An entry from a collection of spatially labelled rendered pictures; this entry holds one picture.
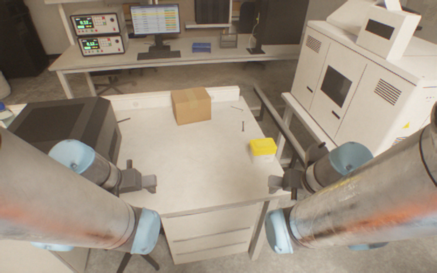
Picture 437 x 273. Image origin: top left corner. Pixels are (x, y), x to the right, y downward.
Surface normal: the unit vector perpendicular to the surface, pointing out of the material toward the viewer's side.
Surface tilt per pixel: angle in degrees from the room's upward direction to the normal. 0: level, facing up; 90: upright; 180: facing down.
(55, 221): 100
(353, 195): 87
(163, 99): 90
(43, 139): 0
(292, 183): 25
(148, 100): 90
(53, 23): 90
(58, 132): 0
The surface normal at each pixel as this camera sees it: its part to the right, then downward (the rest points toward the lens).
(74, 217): 0.94, 0.29
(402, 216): -0.79, 0.50
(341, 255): 0.02, -0.77
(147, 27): 0.19, 0.58
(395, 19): -0.98, 0.11
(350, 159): 0.11, -0.43
